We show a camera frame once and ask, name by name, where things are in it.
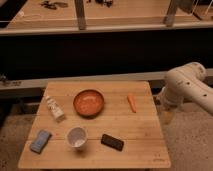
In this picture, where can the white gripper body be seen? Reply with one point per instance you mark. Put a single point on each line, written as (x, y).
(166, 98)

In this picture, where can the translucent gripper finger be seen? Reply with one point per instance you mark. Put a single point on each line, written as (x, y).
(166, 116)

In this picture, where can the orange ceramic bowl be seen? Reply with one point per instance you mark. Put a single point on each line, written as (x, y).
(88, 103)

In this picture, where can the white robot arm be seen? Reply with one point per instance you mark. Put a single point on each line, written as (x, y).
(185, 82)

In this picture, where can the orange carrot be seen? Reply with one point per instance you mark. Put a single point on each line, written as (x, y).
(132, 103)

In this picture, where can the small wooden table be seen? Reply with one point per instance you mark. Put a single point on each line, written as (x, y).
(144, 144)

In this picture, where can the black smartphone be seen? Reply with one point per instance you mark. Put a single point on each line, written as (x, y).
(112, 142)

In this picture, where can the white paper cup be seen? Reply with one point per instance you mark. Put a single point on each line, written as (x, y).
(77, 138)

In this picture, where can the white tube bottle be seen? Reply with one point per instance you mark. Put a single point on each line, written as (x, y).
(54, 108)

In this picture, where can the blue sponge block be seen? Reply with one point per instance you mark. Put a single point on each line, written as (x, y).
(40, 141)

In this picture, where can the black tool on bench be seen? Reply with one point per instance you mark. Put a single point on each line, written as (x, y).
(53, 5)

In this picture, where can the grey metal post right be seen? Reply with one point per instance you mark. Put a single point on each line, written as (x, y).
(171, 12)

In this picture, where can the grey metal post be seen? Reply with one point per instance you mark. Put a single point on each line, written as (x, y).
(171, 12)
(79, 8)

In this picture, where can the grey metal post left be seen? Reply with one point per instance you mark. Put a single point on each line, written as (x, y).
(79, 8)

